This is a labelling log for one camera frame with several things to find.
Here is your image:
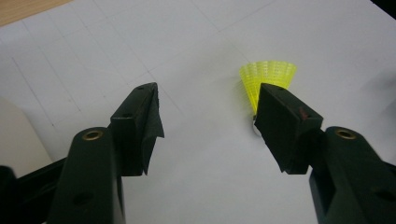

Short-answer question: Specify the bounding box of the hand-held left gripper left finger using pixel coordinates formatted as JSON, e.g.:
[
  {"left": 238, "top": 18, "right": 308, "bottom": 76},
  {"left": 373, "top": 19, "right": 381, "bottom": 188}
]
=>
[{"left": 46, "top": 81, "right": 165, "bottom": 224}]

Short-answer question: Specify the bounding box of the yellow shuttlecock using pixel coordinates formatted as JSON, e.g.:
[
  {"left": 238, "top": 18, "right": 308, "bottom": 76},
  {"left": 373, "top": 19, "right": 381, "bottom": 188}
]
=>
[{"left": 238, "top": 60, "right": 298, "bottom": 138}]

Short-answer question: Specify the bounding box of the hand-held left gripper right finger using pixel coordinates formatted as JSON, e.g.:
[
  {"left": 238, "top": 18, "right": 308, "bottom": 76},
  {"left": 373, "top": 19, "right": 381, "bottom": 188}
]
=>
[{"left": 254, "top": 82, "right": 396, "bottom": 224}]

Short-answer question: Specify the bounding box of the white board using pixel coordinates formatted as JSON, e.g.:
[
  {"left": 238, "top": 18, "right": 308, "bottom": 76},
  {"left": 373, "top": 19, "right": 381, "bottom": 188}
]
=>
[{"left": 0, "top": 0, "right": 396, "bottom": 224}]

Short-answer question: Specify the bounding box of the wooden table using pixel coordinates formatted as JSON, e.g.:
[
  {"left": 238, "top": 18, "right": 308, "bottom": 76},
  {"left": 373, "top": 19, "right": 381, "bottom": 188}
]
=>
[{"left": 0, "top": 0, "right": 73, "bottom": 28}]

